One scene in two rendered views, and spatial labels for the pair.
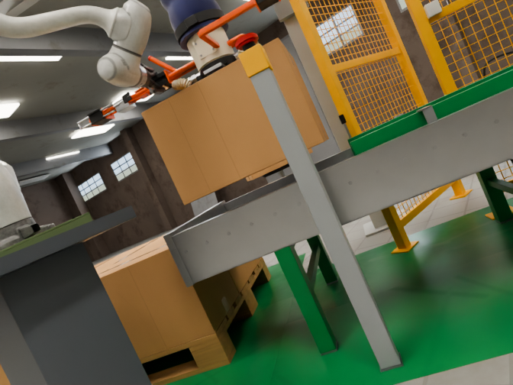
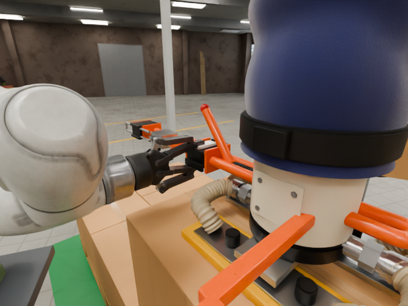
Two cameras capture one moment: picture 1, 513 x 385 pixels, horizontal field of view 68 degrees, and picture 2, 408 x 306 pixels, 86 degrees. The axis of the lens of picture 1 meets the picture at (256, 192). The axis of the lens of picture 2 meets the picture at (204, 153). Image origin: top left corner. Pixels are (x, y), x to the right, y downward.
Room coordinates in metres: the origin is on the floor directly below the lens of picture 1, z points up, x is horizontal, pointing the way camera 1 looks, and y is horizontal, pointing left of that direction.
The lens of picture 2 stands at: (1.27, -0.13, 1.40)
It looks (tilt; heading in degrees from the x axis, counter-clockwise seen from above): 20 degrees down; 36
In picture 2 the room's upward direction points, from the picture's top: straight up
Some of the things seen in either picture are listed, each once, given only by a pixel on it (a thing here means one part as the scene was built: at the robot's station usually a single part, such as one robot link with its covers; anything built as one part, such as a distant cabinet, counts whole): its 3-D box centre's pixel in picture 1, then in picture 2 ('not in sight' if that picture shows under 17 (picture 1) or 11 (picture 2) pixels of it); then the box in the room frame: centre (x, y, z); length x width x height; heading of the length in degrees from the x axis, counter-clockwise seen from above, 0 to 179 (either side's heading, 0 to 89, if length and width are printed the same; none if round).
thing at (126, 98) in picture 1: (104, 111); (139, 134); (1.73, 0.47, 1.20); 0.31 x 0.03 x 0.05; 76
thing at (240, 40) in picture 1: (247, 44); not in sight; (1.11, -0.15, 1.02); 0.07 x 0.07 x 0.04
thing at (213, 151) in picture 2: (163, 82); (207, 153); (1.71, 0.17, 1.21); 0.10 x 0.08 x 0.06; 166
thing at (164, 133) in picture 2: (124, 105); (164, 138); (1.76, 0.38, 1.20); 0.07 x 0.07 x 0.04; 76
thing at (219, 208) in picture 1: (202, 220); not in sight; (1.74, 0.28, 0.58); 0.70 x 0.03 x 0.06; 165
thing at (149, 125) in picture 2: (101, 117); (147, 129); (1.80, 0.51, 1.20); 0.08 x 0.07 x 0.05; 76
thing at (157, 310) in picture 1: (139, 289); (168, 226); (2.20, 0.85, 0.34); 1.20 x 1.00 x 0.40; 75
